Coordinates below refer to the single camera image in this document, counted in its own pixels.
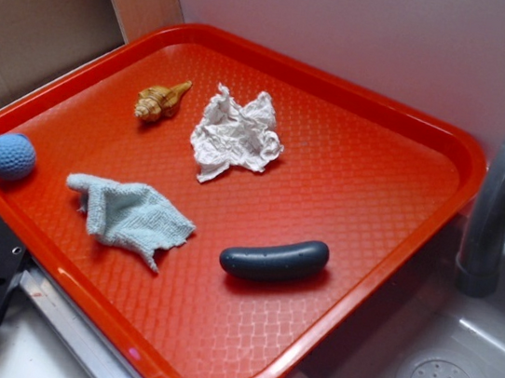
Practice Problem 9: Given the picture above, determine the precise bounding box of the crumpled white paper towel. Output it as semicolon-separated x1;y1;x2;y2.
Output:
190;84;285;183

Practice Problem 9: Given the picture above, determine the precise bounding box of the light blue cloth rag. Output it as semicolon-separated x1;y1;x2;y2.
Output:
66;173;196;273

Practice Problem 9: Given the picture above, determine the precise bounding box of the blue golf ball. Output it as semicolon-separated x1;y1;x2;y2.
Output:
0;133;37;182

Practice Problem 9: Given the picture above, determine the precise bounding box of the red plastic tray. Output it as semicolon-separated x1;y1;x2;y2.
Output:
0;24;486;378

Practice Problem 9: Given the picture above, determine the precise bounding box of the dark plastic pickle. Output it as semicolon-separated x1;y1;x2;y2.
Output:
219;240;330;282

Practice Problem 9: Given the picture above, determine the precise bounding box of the tan conch seashell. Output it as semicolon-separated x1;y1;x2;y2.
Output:
133;80;193;123

